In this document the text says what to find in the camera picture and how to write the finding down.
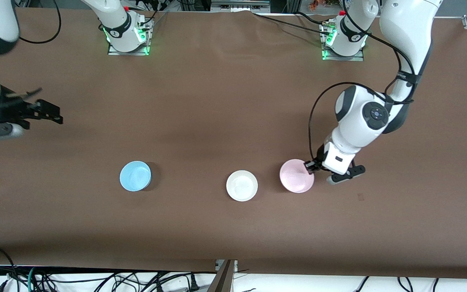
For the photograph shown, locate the pink bowl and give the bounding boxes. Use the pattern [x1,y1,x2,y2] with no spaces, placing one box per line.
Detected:
[279,159,315,193]

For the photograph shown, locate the light blue bowl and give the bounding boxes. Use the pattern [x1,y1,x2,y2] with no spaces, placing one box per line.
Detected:
[120,161,152,192]

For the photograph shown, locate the white bowl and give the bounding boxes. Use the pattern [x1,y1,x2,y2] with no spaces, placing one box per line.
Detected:
[226,170,259,202]

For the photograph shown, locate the brown table cover sheet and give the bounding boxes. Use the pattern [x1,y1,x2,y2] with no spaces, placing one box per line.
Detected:
[0,7,467,280]

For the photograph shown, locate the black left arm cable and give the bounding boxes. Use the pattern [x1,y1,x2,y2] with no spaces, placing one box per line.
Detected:
[308,0,420,163]

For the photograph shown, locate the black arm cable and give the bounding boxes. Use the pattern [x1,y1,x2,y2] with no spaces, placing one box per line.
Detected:
[308,0,420,163]
[18,0,62,45]

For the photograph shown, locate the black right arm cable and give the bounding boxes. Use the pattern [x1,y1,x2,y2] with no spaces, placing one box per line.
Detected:
[18,0,62,45]

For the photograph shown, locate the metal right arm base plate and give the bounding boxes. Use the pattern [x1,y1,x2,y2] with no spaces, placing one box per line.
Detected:
[107,14,152,56]

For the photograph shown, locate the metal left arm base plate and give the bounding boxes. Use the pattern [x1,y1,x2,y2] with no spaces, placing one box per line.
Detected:
[321,22,365,62]

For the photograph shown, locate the dark table frame post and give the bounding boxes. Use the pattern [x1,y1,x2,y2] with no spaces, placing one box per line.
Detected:
[207,260,238,292]

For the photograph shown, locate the black cable on table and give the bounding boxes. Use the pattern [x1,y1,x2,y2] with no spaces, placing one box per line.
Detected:
[296,11,330,26]
[253,13,331,36]

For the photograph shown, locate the metal rail with sockets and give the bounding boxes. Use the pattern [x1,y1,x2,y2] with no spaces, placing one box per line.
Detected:
[211,0,271,11]

